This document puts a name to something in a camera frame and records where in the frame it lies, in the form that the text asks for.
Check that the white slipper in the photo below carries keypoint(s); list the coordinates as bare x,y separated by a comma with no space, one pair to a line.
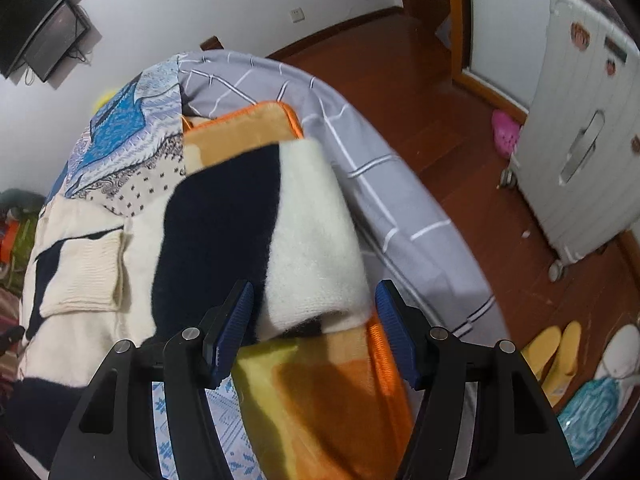
622,350

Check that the pink clog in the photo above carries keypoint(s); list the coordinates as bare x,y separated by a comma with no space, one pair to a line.
505,135

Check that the yellow-green soft item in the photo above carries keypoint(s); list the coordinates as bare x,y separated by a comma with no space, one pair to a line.
105,97

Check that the blue patterned quilt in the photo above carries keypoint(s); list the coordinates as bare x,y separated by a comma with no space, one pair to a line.
125,125

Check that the white ribbed suitcase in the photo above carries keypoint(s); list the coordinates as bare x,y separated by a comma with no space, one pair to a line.
575,110

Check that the black wall television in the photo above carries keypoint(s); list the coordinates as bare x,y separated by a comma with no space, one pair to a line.
45,25

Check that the wooden bed post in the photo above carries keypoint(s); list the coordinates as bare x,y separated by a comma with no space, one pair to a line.
211,43

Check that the wooden cabinet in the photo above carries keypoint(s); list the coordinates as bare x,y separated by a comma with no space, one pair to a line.
460,35

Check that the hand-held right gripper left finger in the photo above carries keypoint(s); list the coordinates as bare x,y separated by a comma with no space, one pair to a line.
232,332

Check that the orange fleece blanket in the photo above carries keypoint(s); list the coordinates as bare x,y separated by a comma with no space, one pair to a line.
310,400

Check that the green cloth pile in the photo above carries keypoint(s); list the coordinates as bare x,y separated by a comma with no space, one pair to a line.
20,220

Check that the black and white sweater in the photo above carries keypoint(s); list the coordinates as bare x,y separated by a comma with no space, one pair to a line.
215,240

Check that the white wall socket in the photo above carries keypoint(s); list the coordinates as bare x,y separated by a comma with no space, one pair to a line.
298,13

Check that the grey checked bed sheet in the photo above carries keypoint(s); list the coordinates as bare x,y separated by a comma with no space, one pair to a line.
400,200

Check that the yellow slipper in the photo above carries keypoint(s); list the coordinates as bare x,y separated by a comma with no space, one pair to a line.
565,360
539,352

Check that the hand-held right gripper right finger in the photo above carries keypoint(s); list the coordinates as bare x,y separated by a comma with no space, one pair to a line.
395,335

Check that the white flowered wardrobe door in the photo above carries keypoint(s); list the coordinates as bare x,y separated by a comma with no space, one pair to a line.
505,25

